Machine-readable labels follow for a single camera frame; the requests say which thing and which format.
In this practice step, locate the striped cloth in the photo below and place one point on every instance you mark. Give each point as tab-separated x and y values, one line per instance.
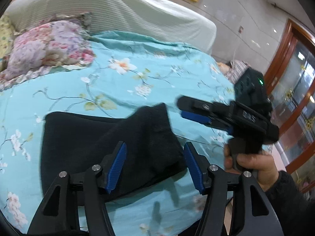
240	68

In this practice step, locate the yellow printed quilt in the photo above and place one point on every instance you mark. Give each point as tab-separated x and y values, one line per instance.
5	34

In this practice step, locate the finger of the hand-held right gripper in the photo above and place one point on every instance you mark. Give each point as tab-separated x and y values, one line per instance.
194	116
189	103

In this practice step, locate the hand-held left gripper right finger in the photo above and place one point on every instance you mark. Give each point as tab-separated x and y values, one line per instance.
194	167

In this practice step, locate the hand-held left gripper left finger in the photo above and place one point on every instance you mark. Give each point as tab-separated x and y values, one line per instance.
117	167

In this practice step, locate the pink floral ruffled pillow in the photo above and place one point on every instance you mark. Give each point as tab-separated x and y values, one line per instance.
44	46

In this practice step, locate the person's right forearm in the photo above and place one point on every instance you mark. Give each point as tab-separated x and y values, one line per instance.
290	201

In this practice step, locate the teal floral bed sheet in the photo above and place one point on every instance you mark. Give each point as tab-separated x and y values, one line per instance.
61	91

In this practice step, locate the white striped headboard cover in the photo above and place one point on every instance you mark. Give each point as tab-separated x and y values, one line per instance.
135	9

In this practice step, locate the black pants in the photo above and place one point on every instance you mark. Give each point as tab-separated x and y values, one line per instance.
86	137

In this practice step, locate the person's right hand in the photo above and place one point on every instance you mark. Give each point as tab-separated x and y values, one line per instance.
258	167

